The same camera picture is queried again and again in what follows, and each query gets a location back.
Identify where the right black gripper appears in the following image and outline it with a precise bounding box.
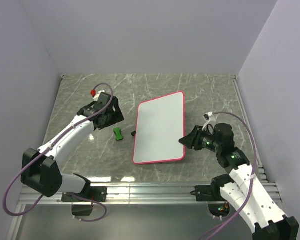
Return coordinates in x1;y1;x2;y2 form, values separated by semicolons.
178;125;222;153

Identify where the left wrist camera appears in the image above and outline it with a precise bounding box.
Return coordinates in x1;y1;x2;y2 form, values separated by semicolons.
90;89;106;101

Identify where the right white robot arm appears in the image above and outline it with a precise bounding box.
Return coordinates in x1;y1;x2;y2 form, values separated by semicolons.
179;123;299;240

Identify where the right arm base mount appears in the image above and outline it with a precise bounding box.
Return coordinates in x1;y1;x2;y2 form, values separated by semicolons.
190;185;231;221

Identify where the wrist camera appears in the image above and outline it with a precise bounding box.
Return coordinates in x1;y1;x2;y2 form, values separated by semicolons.
90;89;106;101
203;111;217;129

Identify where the pink framed whiteboard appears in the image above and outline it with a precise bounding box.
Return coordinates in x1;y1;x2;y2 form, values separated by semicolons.
132;91;186;165

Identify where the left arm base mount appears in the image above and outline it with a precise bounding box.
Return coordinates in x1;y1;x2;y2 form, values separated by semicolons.
61;186;108;223

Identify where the aluminium rail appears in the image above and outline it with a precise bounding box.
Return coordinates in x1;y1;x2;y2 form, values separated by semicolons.
17;182;282;206

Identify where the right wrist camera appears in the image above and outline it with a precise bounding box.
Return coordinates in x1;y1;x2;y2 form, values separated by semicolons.
203;111;217;129

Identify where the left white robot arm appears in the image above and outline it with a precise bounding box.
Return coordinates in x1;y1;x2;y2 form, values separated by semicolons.
20;91;124;201

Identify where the green whiteboard eraser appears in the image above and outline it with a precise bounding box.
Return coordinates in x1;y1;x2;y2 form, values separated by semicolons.
113;127;124;141

